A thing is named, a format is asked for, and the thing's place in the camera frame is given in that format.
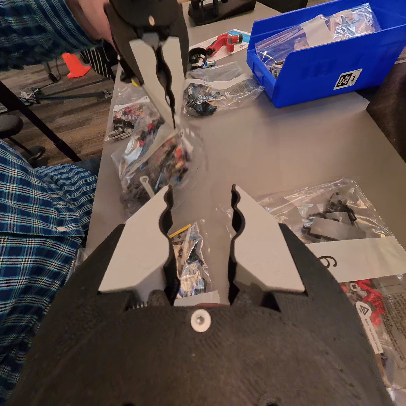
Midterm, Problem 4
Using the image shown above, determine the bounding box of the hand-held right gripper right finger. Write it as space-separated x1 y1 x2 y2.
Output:
228 185 306 306

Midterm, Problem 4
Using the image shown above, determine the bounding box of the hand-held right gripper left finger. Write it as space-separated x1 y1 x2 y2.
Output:
98 185 176 306

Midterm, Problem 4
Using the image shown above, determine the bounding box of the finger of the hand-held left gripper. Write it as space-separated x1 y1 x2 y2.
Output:
163 35 186 126
129 37 176 129

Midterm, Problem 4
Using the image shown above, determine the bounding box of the small clear bag of lego pieces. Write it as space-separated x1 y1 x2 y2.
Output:
167 220 220 306

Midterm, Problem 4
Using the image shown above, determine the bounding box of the clear bag of mixed lego pieces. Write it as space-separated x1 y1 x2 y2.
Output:
111 125 208 216

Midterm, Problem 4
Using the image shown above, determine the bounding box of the blue plastic bin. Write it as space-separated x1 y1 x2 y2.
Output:
247 0 406 108

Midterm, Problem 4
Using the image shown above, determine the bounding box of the clear bag of black lego pieces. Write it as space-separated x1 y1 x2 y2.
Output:
182 62 264 118

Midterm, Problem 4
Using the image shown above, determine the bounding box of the clear bag of colourful lego pieces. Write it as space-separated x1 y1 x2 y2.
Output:
106 95 166 142

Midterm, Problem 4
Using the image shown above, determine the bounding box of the clear bag of grey lego pieces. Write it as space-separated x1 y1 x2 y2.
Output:
219 177 405 283

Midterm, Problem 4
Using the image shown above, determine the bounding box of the clear bag of red lego pieces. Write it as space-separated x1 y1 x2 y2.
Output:
339 275 406 406

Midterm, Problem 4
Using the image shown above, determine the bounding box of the black white striped cloth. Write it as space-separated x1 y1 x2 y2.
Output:
79 44 118 78

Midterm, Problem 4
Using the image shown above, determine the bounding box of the red black hand tool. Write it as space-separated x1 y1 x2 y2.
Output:
206 32 244 58

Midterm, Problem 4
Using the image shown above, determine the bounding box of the white blue paper sheet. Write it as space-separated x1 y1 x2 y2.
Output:
190 29 252 60

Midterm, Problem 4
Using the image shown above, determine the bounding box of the orange traffic cone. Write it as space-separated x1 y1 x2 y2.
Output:
61 52 92 79

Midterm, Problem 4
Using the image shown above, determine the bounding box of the black device stand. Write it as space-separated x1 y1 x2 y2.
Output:
187 0 257 26

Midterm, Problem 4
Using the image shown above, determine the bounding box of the black tripod on floor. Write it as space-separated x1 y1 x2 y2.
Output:
19 87 112 106

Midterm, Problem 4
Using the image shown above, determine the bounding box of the person's plaid shirt torso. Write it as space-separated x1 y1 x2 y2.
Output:
0 139 98 398

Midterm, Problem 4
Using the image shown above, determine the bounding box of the clear bag with white strip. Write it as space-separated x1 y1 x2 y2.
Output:
255 14 337 65

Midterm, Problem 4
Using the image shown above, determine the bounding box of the black table leg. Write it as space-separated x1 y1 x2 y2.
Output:
0 79 82 163

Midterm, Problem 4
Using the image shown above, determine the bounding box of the black stool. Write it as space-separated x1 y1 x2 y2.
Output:
0 114 46 166

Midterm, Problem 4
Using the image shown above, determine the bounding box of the crinkled clear bag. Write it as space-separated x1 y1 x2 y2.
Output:
327 3 382 43

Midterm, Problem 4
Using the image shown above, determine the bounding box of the black round strap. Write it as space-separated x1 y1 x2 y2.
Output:
188 48 207 70

